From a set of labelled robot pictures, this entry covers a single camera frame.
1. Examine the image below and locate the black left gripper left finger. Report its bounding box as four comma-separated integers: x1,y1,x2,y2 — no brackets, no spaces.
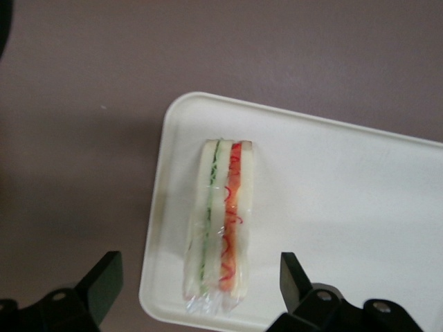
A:
39,250,125,332

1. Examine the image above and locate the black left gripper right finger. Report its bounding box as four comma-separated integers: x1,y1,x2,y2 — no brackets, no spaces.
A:
265,251,347,332

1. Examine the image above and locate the plastic-wrapped triangle sandwich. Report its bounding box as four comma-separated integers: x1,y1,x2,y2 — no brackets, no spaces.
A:
181,138,257,316

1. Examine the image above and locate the beige plastic tray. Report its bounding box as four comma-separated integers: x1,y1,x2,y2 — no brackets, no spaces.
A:
138,91,443,332

